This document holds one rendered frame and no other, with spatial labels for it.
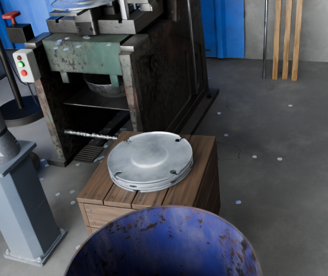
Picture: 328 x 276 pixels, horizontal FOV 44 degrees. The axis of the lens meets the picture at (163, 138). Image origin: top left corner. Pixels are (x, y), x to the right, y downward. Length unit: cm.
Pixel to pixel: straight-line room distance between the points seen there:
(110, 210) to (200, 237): 36
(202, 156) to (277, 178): 54
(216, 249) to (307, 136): 119
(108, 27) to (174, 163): 71
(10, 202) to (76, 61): 68
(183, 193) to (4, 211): 65
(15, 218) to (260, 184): 101
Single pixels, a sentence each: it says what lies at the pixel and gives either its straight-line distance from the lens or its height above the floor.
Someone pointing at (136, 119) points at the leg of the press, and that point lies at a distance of 171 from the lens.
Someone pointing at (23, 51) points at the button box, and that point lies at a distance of 184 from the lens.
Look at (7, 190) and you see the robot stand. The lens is 146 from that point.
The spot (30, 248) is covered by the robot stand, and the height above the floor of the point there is 8.
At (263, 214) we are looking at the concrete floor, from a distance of 168.
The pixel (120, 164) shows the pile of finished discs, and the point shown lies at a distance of 135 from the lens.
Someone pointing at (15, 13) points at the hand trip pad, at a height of 76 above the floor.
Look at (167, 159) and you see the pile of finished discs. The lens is 134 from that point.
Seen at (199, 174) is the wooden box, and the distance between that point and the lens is 132.
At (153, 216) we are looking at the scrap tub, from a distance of 105.
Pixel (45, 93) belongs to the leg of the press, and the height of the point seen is 41.
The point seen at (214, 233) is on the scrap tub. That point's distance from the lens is 103.
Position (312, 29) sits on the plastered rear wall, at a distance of 289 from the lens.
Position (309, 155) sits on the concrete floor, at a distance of 200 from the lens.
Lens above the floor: 117
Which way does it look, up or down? 33 degrees down
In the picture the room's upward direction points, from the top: 8 degrees counter-clockwise
